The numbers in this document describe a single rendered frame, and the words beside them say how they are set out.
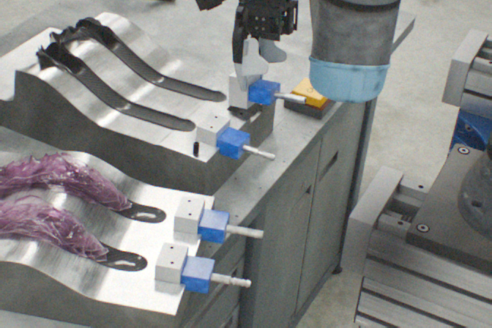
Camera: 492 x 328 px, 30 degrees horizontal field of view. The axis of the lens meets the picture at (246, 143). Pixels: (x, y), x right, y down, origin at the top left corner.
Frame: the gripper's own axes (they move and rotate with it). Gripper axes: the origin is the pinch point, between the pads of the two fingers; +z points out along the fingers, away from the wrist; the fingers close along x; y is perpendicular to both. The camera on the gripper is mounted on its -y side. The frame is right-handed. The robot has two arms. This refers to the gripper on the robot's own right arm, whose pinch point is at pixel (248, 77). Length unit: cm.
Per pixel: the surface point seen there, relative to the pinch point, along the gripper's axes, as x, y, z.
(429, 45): 220, -28, 62
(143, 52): 3.3, -23.3, 0.3
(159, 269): -40.2, 7.0, 13.6
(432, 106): 177, -13, 70
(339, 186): 60, -4, 48
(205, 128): -13.2, -0.9, 4.5
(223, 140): -12.7, 2.1, 6.2
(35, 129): -16.8, -32.7, 10.1
